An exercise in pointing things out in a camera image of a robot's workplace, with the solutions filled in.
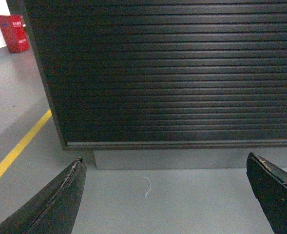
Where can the red fire extinguisher box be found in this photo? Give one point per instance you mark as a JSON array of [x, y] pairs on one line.
[[14, 33]]

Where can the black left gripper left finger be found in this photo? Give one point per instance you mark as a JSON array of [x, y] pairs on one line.
[[53, 210]]

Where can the black slatted checkout counter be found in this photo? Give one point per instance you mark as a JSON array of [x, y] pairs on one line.
[[162, 84]]

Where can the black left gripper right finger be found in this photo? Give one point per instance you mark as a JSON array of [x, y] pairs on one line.
[[269, 185]]

